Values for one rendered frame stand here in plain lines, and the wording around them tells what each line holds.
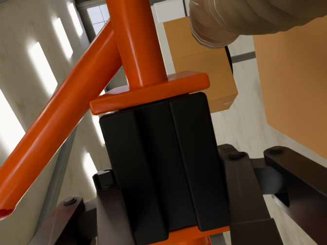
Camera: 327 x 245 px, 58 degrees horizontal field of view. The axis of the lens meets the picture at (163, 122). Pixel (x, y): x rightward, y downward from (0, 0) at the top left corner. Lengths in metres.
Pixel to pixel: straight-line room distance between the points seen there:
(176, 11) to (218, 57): 6.29
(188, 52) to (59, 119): 1.81
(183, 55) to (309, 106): 1.70
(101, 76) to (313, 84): 0.17
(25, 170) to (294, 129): 0.25
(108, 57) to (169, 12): 8.02
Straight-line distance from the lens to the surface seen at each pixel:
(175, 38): 2.01
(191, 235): 0.17
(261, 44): 0.36
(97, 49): 0.17
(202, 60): 1.95
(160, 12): 8.17
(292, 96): 0.31
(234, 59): 2.17
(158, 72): 0.15
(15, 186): 0.20
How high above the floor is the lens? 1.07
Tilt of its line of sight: 1 degrees up
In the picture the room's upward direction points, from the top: 103 degrees counter-clockwise
